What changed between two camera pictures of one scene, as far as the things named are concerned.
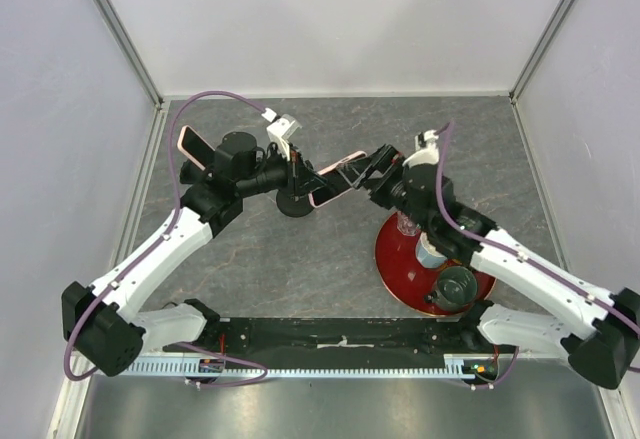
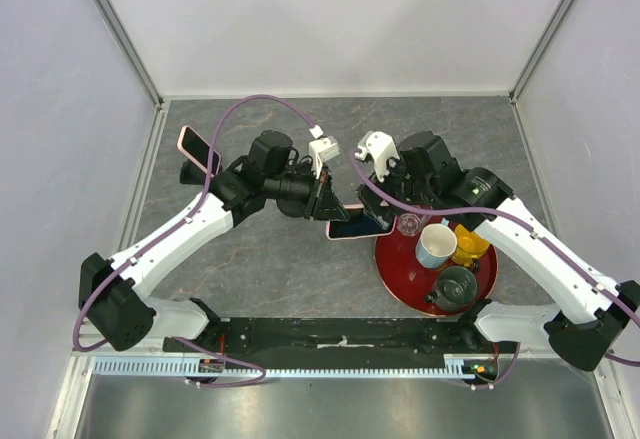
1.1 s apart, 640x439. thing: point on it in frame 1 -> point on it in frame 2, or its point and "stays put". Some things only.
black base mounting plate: x=461 y=339 stays put
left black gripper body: x=292 y=173 -> x=316 y=193
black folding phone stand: x=190 y=173 stays put
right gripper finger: x=383 y=154 -> x=379 y=211
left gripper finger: x=306 y=171 -> x=329 y=201
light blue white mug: x=426 y=254 stays put
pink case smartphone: x=334 y=188 -> x=359 y=225
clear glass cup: x=405 y=224 stays put
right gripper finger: x=357 y=182 -> x=378 y=219
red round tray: x=407 y=280 stays put
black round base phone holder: x=293 y=202 stays put
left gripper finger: x=304 y=189 -> x=332 y=213
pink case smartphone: x=194 y=147 stays put
